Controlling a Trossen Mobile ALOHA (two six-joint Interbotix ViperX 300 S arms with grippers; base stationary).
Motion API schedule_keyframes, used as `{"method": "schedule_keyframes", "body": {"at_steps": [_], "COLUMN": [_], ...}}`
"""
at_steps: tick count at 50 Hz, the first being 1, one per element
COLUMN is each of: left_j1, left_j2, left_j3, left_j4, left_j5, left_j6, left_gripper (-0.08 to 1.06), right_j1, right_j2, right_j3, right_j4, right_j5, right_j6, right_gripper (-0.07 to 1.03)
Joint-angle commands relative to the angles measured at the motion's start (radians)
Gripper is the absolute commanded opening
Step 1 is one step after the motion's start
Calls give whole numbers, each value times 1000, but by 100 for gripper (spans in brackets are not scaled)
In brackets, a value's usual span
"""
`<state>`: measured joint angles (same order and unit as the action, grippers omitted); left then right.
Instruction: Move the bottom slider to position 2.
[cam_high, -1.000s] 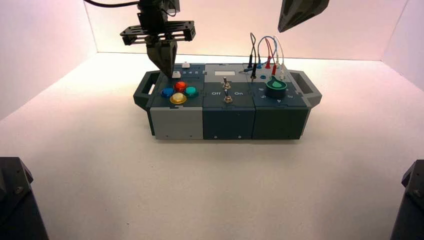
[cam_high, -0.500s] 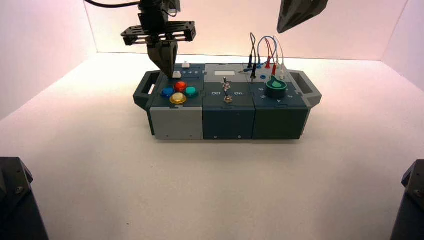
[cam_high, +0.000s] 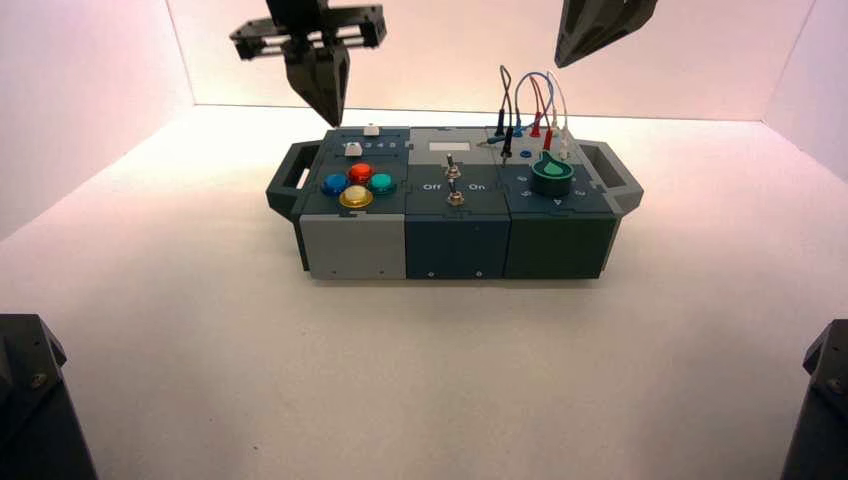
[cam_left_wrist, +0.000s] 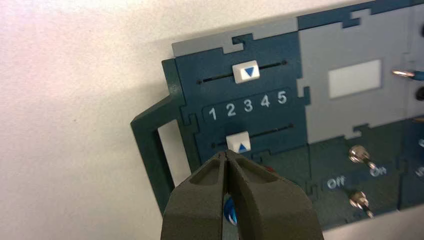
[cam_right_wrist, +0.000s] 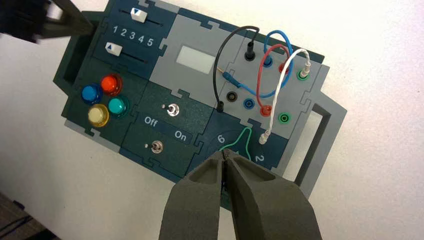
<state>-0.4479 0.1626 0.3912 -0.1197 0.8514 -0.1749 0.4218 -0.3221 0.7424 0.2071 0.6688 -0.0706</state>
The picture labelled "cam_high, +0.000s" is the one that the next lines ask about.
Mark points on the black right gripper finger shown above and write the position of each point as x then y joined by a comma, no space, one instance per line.
575,30
619,16

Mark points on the dark teal grey task box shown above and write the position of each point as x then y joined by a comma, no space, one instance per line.
457,245

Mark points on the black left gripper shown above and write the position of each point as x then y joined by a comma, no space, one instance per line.
298,23

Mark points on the white slider knob blue triangle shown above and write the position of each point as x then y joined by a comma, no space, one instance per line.
372,130

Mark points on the green round push button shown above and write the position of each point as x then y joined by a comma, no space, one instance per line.
382,183

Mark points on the red round push button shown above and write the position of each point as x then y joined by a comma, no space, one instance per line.
361,173

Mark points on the plain white slider knob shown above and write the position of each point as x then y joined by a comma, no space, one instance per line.
352,149

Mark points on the blue round push button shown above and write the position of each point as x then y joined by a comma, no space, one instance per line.
335,184

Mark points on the green rotary knob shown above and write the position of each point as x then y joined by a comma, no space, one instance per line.
552,175

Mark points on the yellow round push button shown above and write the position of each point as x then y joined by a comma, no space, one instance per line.
356,197

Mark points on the white rectangular display window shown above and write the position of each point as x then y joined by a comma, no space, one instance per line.
448,147

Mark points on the metal toggle switch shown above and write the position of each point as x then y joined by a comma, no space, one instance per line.
452,167
454,196

